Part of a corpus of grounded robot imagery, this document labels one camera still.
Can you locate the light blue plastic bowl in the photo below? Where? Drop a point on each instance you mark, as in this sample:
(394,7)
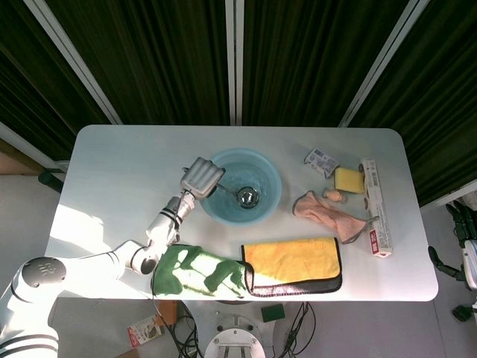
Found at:
(242,216)

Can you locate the orange cardboard box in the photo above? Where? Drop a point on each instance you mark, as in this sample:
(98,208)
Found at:
(167,313)

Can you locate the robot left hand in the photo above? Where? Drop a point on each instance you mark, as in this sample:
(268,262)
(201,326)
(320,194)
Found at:
(201,178)

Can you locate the green frame foot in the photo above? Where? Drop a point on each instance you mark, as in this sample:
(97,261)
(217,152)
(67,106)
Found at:
(463,314)
(51,181)

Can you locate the printed food packet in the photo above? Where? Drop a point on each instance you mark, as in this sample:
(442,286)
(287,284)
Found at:
(143,331)

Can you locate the small blue white box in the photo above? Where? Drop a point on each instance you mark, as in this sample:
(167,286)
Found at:
(321,162)

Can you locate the long white carton box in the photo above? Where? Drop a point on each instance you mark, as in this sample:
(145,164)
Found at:
(376,209)

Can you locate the yellow and grey towel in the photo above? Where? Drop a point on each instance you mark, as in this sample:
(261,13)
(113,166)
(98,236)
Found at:
(294,257)

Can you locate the green sponge block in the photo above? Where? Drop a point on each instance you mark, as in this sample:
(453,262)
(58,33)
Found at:
(273,312)

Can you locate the yellow and green sponge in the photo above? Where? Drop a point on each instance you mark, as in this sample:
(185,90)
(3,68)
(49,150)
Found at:
(348,179)

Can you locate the white frame post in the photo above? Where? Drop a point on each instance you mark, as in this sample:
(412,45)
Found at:
(74,59)
(234,59)
(384,59)

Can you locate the green microfibre towel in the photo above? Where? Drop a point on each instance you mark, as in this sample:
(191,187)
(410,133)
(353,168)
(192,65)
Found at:
(175,272)

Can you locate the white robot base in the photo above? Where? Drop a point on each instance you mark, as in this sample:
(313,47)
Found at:
(238,335)

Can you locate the dark green curtain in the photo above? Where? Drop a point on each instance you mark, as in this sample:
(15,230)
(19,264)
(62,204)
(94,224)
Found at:
(156,56)
(439,104)
(33,97)
(309,56)

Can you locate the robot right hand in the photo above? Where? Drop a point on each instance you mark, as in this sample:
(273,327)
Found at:
(470,261)

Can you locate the stainless steel ladle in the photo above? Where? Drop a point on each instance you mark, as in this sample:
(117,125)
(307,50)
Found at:
(246,197)

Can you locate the pink cloth with checked edge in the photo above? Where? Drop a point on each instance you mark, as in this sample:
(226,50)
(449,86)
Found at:
(328,216)

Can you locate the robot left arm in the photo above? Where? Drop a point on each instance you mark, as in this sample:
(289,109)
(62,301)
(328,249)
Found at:
(112,261)

